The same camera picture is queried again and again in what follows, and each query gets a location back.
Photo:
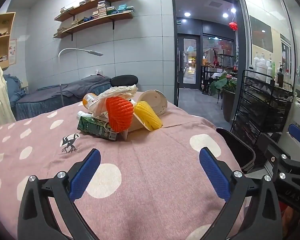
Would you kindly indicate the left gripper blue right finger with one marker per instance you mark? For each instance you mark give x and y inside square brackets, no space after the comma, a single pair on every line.
[262,219]

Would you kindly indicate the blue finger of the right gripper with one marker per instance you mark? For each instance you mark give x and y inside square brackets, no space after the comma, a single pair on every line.
[294,131]

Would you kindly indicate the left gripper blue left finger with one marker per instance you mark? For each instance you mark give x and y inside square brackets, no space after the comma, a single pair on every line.
[36,218]

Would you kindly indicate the green drink carton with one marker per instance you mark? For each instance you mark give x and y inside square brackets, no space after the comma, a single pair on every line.
[99,128]

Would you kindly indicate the orange white plastic bottle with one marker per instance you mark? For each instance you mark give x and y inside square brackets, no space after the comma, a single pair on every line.
[89,99]

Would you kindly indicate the orange foam fruit net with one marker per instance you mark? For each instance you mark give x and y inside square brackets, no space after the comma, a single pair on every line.
[120,113]

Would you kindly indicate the white paper bowl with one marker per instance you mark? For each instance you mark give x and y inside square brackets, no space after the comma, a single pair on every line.
[156,100]

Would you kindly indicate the yellow foam fruit net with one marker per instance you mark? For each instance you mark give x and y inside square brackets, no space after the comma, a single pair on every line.
[147,116]

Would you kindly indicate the white plastic bag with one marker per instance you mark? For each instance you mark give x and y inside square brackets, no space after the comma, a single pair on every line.
[96,104]

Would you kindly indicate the brown plastic trash bin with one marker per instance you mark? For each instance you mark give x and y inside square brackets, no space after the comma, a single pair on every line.
[243,153]

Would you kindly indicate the dark pump bottle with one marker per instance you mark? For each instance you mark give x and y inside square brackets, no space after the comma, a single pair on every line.
[280,78]

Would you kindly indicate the white large bottle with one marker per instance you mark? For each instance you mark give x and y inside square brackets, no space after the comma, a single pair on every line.
[260,68]

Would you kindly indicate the green potted plant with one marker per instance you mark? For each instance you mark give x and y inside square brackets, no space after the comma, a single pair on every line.
[226,85]

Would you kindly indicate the blue massage bed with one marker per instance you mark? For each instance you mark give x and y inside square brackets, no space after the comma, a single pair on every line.
[51,98]

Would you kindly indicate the red hanging ornament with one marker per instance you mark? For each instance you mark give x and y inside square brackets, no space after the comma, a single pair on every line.
[233,24]

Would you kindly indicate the glass double door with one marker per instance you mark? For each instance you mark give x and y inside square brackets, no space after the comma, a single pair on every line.
[188,61]

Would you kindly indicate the wooden corner cabinet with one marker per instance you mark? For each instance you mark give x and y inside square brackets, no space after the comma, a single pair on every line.
[6,24]

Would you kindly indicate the black wire drawer cart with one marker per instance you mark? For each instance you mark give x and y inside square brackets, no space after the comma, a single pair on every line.
[262,108]

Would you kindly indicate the lower wooden wall shelf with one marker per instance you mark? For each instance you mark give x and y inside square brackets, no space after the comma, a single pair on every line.
[98,21]

